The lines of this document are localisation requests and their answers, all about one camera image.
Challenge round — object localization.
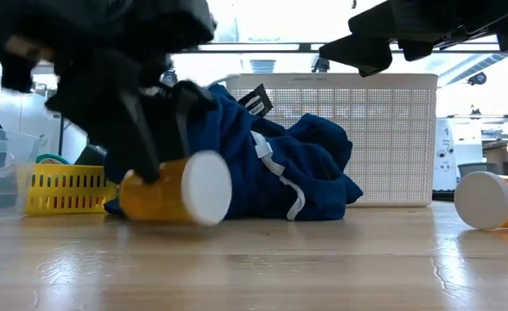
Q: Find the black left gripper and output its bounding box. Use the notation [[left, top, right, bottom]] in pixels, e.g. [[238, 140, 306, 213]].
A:
[[46, 0, 219, 185]]

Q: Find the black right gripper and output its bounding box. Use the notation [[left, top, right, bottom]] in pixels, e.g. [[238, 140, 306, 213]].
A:
[[318, 0, 508, 78]]

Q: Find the dark green bandage roll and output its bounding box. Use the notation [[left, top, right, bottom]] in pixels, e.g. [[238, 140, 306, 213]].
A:
[[74, 144, 108, 168]]

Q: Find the blue garment white trim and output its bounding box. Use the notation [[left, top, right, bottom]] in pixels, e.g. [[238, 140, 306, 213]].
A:
[[103, 81, 364, 222]]

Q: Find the teal bandage roll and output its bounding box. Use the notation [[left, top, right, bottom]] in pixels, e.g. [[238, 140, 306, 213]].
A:
[[35, 153, 70, 166]]

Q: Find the amber pill bottle with pills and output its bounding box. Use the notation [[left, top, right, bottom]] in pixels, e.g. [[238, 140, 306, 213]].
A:
[[454, 170, 508, 231]]

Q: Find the small yellow slotted basket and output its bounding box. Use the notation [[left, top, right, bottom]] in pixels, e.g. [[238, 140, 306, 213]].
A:
[[22, 162, 117, 217]]

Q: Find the large white perforated basket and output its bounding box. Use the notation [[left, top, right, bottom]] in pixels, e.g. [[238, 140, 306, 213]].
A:
[[225, 72, 440, 208]]

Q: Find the grey waste bin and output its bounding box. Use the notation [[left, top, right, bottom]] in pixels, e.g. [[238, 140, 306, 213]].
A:
[[457, 162, 499, 179]]

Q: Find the white pillar machine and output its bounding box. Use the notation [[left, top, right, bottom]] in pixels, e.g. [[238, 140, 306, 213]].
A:
[[433, 117, 459, 192]]

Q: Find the clear plastic container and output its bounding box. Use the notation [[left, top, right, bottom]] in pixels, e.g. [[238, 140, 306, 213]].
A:
[[0, 129, 50, 213]]

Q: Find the translucent measuring cup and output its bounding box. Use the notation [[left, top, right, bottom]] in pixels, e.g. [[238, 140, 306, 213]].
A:
[[15, 162, 38, 216]]

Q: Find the black overhead frame bar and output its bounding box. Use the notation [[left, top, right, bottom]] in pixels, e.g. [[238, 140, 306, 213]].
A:
[[180, 41, 508, 54]]

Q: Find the black table edge rail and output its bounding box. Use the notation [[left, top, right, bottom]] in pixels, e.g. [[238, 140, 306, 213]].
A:
[[431, 189, 458, 202]]

